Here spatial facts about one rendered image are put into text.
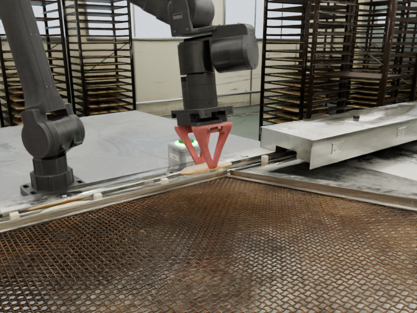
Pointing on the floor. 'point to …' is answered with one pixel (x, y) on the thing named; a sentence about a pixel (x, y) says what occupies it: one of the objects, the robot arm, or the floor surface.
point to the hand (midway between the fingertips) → (206, 161)
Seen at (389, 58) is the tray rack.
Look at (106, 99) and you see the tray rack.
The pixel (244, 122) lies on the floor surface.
